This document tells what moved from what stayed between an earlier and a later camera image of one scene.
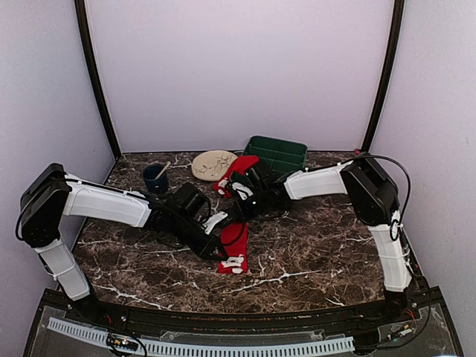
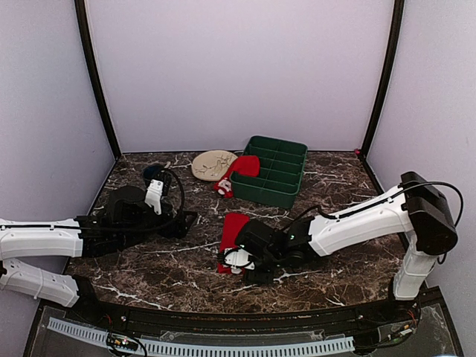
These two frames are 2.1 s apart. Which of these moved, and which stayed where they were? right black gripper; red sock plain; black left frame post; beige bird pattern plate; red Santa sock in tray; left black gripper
Moved: right black gripper; left black gripper
Stayed: beige bird pattern plate; black left frame post; red Santa sock in tray; red sock plain
